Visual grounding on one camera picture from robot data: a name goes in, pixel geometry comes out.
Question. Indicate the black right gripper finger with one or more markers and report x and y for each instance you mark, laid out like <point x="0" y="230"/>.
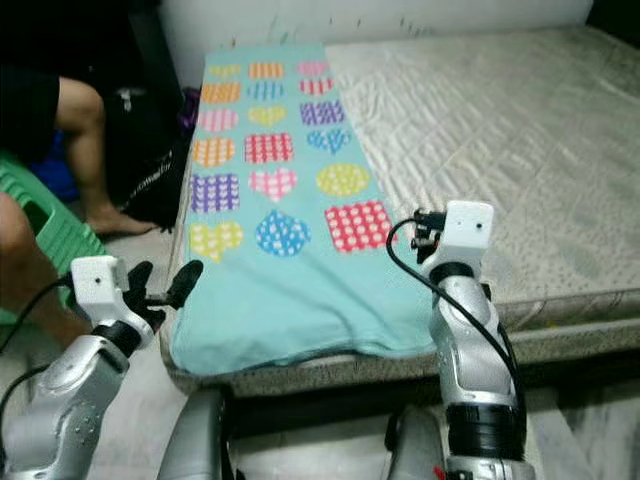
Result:
<point x="421" y="215"/>

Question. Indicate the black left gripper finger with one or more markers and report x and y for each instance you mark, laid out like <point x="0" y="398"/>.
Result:
<point x="139" y="278"/>
<point x="185" y="283"/>

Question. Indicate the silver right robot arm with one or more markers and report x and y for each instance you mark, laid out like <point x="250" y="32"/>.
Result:
<point x="470" y="350"/>

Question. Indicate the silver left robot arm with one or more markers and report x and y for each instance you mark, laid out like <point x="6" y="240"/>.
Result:
<point x="70" y="410"/>

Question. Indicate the green plastic stool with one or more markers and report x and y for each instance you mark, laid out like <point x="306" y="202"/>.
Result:
<point x="70" y="240"/>

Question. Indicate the teal blanket with coloured hearts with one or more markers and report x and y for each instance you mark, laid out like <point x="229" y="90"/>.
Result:
<point x="280" y="290"/>

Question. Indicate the grey quilted mattress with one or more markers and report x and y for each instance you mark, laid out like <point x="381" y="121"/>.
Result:
<point x="490" y="130"/>

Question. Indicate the black bag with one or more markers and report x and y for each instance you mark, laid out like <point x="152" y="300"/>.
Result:
<point x="150" y="150"/>

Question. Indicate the silver left robot leg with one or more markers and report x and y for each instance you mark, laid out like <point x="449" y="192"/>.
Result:
<point x="195" y="440"/>

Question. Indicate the silver robot leg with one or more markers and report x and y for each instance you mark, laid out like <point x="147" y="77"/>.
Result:
<point x="195" y="440"/>
<point x="418" y="450"/>

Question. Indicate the person in blue shirt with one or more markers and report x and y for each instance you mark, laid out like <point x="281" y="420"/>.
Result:
<point x="80" y="110"/>

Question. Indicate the silver right robot leg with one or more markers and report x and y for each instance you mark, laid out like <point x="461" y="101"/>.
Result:
<point x="418" y="450"/>

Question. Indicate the black tufted headboard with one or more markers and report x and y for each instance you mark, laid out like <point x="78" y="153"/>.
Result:
<point x="615" y="8"/>

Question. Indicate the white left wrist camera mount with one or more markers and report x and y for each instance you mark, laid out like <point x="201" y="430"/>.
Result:
<point x="100" y="282"/>

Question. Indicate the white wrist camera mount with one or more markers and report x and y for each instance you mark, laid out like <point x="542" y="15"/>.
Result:
<point x="100" y="282"/>
<point x="468" y="228"/>

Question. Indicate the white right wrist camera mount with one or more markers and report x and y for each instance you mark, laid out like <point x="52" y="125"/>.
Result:
<point x="468" y="228"/>

